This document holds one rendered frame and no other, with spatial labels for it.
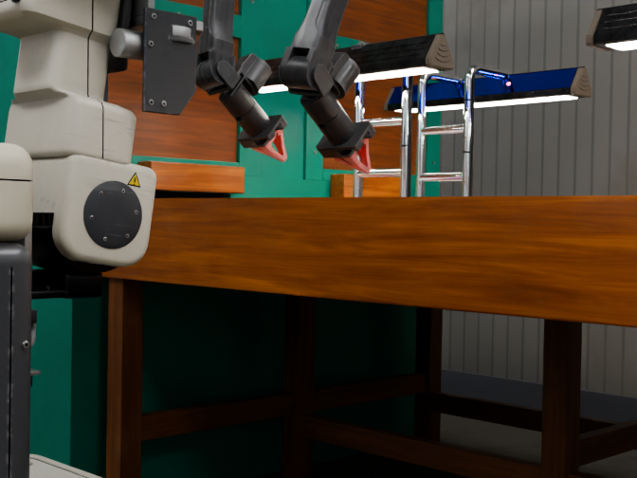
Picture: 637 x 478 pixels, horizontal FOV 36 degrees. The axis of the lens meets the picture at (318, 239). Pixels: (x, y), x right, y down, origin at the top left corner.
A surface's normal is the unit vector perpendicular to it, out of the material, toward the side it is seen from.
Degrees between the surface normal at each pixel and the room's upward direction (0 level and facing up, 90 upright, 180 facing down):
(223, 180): 90
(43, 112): 82
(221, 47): 85
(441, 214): 90
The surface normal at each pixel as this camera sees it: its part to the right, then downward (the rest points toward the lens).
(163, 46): 0.70, 0.03
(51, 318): -0.71, 0.00
